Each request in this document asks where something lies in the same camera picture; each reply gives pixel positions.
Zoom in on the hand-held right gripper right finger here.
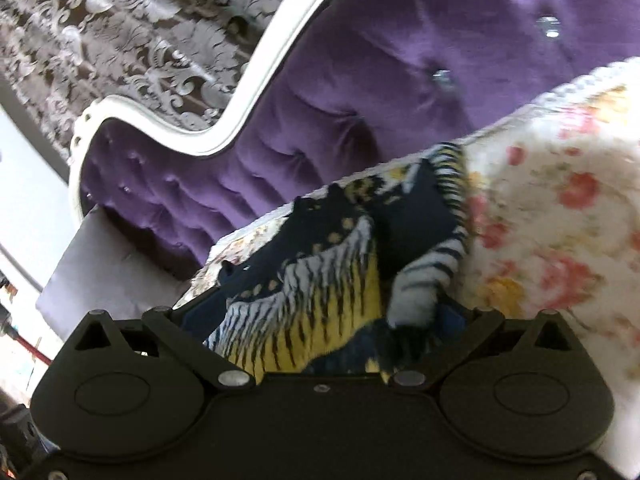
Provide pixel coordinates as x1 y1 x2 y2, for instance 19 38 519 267
392 300 577 392

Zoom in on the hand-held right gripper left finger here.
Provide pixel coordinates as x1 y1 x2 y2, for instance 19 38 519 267
74 290 257 392

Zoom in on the yellow black white patterned sweater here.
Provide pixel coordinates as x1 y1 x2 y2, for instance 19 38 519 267
179 141 474 386

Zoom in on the white pillow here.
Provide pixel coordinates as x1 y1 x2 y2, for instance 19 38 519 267
35 205 212 342

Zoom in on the floral bed blanket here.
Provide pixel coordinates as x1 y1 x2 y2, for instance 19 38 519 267
172 55 640 480

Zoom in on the thin red pole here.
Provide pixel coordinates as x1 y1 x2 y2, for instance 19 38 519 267
0 317 54 366

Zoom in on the dark object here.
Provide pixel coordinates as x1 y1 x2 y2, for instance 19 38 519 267
0 400 47 480

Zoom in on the purple tufted headboard white frame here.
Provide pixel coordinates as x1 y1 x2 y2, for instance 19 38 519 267
67 0 640 282

